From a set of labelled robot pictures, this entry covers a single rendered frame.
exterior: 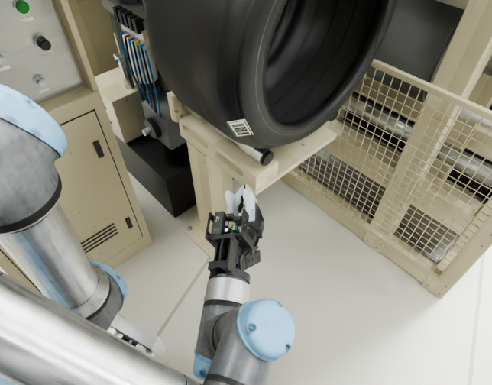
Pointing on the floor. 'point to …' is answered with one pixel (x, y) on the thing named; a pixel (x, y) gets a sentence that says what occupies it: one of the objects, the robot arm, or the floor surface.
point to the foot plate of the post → (193, 230)
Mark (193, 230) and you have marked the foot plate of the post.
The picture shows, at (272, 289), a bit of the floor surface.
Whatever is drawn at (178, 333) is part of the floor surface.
